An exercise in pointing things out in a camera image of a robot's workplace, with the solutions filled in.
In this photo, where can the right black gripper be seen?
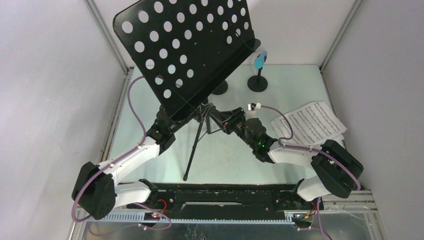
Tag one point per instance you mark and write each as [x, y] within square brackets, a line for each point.
[226, 125]

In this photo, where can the black music stand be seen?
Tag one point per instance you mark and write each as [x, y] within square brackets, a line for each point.
[185, 49]

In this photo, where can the sheet music page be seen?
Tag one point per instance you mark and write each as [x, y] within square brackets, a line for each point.
[321, 113]
[304, 130]

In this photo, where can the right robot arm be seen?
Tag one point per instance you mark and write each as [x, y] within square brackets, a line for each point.
[337, 172]

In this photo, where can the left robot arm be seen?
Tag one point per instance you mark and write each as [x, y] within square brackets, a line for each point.
[99, 188]

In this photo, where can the right black microphone stand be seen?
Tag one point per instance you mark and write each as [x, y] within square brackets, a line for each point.
[257, 83]

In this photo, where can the blue toy microphone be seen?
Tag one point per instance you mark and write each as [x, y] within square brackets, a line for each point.
[260, 60]

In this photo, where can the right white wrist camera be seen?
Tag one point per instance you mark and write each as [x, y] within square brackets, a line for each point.
[252, 107]

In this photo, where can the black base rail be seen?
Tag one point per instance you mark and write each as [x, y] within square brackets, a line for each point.
[229, 202]

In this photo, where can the aluminium frame rail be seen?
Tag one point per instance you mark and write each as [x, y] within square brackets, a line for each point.
[353, 218]

